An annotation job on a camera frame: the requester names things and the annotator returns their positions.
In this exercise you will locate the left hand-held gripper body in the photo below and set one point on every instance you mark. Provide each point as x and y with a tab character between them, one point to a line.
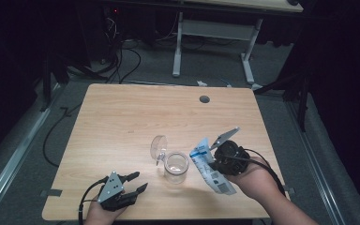
111	189

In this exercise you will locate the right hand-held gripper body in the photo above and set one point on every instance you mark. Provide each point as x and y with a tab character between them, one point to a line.
231	159

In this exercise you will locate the white and blue packet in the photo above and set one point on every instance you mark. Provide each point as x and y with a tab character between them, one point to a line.
203	162

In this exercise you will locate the clear glass jar with lid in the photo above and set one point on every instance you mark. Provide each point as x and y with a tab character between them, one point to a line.
176	170

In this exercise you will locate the person's left hand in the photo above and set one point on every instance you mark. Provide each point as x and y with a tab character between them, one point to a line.
101	215

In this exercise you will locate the person's right hand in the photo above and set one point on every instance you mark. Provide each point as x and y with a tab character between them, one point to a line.
256	182

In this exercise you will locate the grey tape piece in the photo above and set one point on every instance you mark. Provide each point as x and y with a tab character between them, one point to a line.
51	192
289	190

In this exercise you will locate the dark round table grommet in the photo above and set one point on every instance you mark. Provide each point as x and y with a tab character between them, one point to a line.
204	99

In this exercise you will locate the white paper scrap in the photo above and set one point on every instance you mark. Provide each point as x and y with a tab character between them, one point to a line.
201	83

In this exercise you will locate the black metal stand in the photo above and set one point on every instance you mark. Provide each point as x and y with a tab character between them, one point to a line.
301	100
47	81

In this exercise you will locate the black equipment with red light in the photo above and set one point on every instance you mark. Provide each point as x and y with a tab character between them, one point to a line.
112	18

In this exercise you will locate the metal floor rail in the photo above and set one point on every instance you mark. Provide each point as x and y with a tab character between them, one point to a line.
12	162
312	162

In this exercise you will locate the white frame desk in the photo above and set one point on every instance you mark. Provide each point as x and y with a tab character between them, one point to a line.
215	29

